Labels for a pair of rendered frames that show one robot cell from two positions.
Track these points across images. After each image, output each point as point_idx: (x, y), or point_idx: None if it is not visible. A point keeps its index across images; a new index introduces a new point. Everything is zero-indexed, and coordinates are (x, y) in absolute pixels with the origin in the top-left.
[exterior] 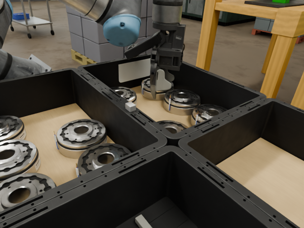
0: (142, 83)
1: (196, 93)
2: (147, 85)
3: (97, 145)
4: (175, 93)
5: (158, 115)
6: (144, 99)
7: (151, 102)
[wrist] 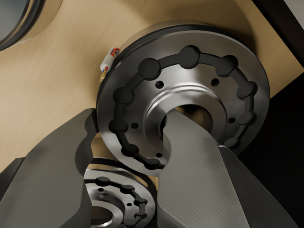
0: (160, 41)
1: (149, 225)
2: (144, 82)
3: None
4: (95, 202)
5: (2, 139)
6: (87, 65)
7: (82, 97)
